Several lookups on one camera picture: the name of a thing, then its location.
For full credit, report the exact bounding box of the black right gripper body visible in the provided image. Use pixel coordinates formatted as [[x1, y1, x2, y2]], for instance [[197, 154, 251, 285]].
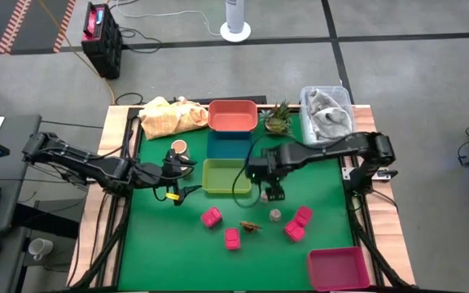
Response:
[[244, 146, 289, 187]]

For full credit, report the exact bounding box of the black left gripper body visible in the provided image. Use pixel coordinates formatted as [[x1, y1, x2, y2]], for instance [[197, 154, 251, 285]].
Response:
[[130, 156, 179, 191]]

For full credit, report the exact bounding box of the pink-lid paprika tin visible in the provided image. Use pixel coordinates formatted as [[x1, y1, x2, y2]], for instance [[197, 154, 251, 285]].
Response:
[[224, 227, 242, 251], [293, 205, 313, 228], [283, 220, 306, 243], [200, 206, 223, 228]]

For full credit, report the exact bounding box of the small wooden cup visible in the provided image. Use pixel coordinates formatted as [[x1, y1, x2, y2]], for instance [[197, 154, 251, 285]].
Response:
[[170, 139, 191, 160]]

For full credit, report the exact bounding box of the yellow checked cloth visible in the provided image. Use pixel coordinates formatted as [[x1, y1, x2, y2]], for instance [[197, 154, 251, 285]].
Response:
[[138, 96, 210, 141]]

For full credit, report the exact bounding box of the yellow-green plastic bin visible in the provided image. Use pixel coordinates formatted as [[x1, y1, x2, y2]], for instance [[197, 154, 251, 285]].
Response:
[[201, 158, 253, 195]]

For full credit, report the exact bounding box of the blue plastic bin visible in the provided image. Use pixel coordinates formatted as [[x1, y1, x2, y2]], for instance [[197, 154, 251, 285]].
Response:
[[206, 130, 254, 160]]

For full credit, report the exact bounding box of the potted succulent plant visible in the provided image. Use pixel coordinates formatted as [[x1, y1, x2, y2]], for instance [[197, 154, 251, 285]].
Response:
[[258, 100, 295, 138]]

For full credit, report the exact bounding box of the clear plastic storage tub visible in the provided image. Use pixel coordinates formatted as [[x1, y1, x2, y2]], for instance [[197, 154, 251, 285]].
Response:
[[299, 85, 357, 147]]

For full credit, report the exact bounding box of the orange plastic bin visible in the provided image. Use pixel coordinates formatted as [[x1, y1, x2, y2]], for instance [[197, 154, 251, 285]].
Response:
[[208, 99, 259, 133]]

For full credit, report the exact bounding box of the green table mat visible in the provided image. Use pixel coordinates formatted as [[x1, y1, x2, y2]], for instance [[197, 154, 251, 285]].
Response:
[[118, 113, 356, 292]]

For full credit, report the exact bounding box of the grey cloth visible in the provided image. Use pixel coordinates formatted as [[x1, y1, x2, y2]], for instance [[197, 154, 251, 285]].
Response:
[[307, 89, 353, 142]]

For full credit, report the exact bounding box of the pink plastic bin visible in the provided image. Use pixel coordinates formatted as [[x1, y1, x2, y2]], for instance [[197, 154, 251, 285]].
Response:
[[307, 246, 370, 292]]

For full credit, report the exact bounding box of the white mug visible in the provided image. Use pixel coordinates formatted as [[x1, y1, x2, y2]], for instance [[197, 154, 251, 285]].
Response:
[[28, 238, 55, 261]]

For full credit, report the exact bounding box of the grey desk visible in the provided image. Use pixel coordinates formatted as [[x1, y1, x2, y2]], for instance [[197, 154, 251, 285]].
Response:
[[0, 113, 42, 293]]

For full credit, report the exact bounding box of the black crate with red top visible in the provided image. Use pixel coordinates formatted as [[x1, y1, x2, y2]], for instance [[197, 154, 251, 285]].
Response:
[[81, 2, 124, 81]]

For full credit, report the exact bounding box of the white fan base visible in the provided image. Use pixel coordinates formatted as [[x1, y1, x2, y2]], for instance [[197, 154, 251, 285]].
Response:
[[220, 0, 252, 43]]

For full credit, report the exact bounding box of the black striped floor mat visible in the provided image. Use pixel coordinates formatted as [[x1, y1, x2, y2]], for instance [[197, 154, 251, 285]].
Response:
[[14, 0, 77, 54], [0, 0, 32, 56]]

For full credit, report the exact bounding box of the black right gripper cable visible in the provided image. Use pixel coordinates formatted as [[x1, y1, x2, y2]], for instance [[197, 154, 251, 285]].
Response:
[[231, 133, 265, 209]]

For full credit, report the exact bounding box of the black floor cable loop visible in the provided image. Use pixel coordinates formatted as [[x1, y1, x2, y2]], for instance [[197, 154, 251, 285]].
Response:
[[114, 92, 145, 106]]

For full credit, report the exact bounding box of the black aluminium table frame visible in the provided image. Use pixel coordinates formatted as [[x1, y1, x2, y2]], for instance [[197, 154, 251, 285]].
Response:
[[66, 95, 417, 293]]

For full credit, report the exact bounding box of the yellow floor cable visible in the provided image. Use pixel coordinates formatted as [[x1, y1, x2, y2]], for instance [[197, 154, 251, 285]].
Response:
[[38, 0, 116, 105]]

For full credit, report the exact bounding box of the white floor cable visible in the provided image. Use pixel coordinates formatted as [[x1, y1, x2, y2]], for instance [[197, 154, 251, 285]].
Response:
[[110, 0, 223, 37]]

